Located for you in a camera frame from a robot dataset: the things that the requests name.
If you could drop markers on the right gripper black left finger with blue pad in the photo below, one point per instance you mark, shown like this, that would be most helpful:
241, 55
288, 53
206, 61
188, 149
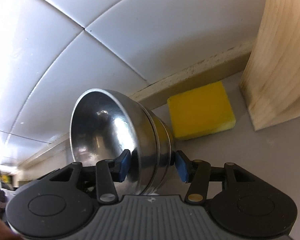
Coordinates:
65, 200

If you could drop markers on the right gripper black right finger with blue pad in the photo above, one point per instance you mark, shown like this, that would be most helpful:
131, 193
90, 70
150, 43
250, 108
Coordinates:
235, 199

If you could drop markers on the small steel bowl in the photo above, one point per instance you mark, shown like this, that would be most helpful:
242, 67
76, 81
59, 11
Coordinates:
103, 124

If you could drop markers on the yellow sponge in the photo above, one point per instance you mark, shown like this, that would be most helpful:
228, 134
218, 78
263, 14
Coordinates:
201, 111

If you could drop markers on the light wooden block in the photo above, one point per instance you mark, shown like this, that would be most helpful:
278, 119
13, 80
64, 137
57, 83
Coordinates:
270, 82

